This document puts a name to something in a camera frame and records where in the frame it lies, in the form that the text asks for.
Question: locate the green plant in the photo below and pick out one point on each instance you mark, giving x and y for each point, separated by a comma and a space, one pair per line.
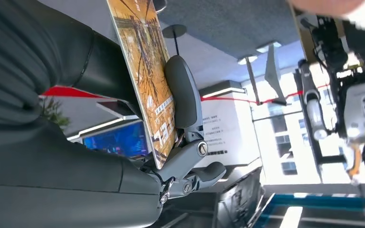
55, 114

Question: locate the grey tapered stand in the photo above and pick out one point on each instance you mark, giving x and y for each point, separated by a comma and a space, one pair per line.
273, 75

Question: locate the blue steel beam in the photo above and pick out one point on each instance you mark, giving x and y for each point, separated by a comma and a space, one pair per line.
327, 201

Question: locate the blue display screen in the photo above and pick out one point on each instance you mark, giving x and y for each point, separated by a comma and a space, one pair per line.
119, 141

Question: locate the chrome stanchion post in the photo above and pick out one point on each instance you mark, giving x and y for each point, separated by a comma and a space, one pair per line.
247, 59

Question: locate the white humanoid robot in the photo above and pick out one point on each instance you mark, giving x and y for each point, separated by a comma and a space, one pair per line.
363, 110

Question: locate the black stanchion post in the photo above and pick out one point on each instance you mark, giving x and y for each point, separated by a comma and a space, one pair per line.
174, 31

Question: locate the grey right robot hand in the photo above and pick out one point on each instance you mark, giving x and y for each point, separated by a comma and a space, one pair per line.
59, 182

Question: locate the ceiling light panel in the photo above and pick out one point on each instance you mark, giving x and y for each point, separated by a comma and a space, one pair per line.
291, 217

